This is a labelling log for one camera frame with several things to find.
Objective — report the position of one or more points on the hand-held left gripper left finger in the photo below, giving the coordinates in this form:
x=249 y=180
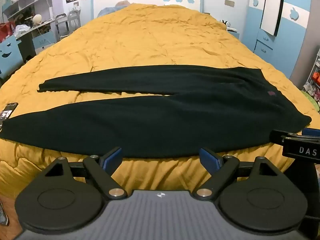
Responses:
x=113 y=158

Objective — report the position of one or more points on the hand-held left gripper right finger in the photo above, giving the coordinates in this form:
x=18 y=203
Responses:
x=208 y=158

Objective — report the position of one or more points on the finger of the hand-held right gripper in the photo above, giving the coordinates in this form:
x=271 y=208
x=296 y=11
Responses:
x=278 y=135
x=311 y=132

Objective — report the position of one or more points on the black pants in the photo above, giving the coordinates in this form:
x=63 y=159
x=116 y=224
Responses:
x=175 y=115

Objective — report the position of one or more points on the green cloth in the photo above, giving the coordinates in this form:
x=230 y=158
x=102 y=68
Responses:
x=313 y=103

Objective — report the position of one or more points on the shoe rack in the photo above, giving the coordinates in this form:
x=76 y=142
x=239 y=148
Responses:
x=313 y=80

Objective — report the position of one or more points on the blue and white wardrobe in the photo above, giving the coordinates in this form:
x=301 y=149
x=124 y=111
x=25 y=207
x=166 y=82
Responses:
x=295 y=40

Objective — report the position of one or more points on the bedside table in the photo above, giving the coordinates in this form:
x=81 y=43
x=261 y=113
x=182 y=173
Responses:
x=233 y=32

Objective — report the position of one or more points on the black smartphone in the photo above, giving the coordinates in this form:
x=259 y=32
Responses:
x=7 y=112

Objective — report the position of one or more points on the yellow quilted blanket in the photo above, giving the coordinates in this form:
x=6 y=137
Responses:
x=150 y=37

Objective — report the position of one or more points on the black framed mirror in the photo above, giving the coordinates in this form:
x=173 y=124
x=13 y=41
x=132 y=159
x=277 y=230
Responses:
x=271 y=7

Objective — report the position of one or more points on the cluttered desk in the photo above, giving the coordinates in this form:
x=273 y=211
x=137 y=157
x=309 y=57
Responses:
x=40 y=38

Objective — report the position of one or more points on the grey chair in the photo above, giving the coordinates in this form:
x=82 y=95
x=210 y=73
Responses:
x=74 y=20
x=61 y=26

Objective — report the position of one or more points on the blue smiling face box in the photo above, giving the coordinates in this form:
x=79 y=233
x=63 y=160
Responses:
x=8 y=57

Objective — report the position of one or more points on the blue pillow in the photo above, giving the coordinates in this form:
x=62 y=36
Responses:
x=110 y=10

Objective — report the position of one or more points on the white plastic bag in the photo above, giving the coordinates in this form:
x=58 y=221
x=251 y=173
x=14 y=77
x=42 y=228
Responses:
x=22 y=30

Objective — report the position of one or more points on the red bag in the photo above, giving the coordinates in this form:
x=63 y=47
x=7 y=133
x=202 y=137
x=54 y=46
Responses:
x=5 y=31

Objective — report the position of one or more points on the white shelf unit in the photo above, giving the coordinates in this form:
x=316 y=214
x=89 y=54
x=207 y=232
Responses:
x=25 y=0

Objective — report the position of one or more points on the wall switch plate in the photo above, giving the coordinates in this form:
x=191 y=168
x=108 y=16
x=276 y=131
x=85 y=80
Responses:
x=229 y=3

